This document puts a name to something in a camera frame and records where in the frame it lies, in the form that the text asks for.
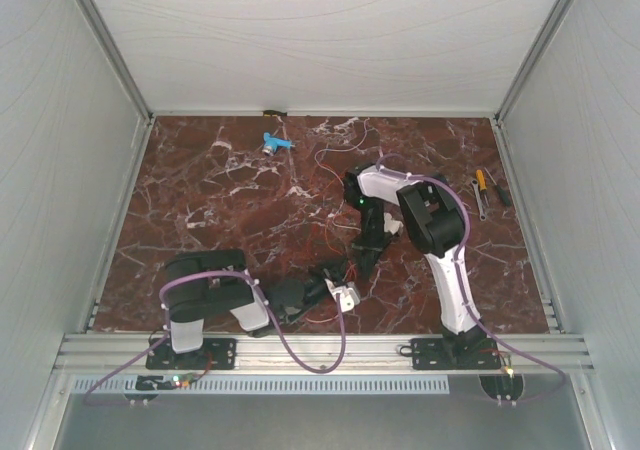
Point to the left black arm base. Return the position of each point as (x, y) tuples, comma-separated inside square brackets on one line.
[(215, 353)]

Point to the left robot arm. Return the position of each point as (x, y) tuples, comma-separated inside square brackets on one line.
[(212, 283)]

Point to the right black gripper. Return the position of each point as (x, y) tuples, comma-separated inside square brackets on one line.
[(370, 251)]

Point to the slotted grey cable duct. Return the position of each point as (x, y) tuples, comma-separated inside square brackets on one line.
[(144, 386)]

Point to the black handled screwdriver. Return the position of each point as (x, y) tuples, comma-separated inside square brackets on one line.
[(503, 195)]

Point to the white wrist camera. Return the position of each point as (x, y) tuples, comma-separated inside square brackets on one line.
[(345, 294), (392, 225)]

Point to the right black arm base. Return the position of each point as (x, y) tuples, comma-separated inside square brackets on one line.
[(431, 354)]

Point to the black yellow edge clip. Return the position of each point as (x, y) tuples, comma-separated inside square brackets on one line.
[(274, 113)]

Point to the blue connector plug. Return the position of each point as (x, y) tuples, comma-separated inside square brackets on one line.
[(272, 144)]

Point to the silver wrench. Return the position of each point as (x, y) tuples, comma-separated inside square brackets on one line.
[(479, 200)]

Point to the aluminium front rail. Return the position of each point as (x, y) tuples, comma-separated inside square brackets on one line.
[(365, 354)]

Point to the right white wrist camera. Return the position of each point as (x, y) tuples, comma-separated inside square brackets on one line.
[(392, 225)]

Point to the yellow handled screwdriver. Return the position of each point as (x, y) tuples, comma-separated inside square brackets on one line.
[(480, 177)]

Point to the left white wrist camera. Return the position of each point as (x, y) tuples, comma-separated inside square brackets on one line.
[(345, 294)]

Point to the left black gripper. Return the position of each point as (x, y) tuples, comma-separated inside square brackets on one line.
[(335, 273)]

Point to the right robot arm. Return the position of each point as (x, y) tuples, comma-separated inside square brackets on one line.
[(438, 227)]

